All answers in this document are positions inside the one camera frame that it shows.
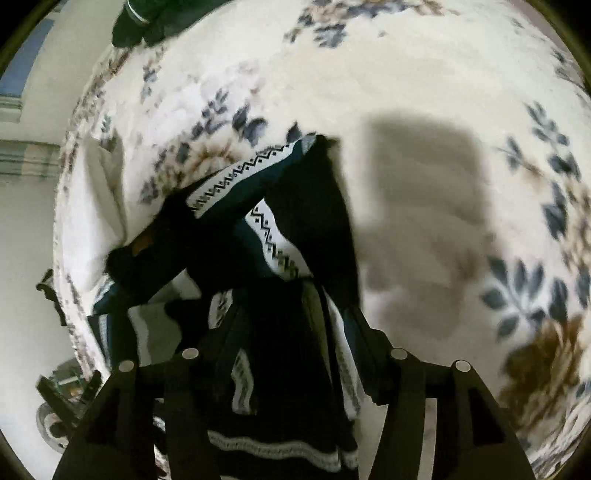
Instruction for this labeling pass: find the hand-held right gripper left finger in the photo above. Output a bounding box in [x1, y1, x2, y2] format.
[53, 295, 245, 480]

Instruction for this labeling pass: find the wire rack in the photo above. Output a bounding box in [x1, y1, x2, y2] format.
[36, 364, 103, 455]

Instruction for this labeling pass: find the window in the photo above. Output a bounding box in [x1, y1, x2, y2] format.
[0, 18, 52, 112]

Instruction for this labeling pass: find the floral fleece blanket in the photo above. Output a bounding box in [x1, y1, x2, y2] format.
[51, 0, 591, 480]

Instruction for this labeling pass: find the striped green curtain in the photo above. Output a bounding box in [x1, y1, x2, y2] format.
[0, 137, 62, 186]

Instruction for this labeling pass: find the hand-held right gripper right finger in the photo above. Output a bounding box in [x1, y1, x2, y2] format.
[344, 309, 536, 480]

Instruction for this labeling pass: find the black grey striped towel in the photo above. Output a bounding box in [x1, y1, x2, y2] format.
[88, 133, 365, 480]

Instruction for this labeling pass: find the dark green white-piped folded garment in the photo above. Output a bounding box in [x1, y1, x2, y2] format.
[112, 0, 195, 48]

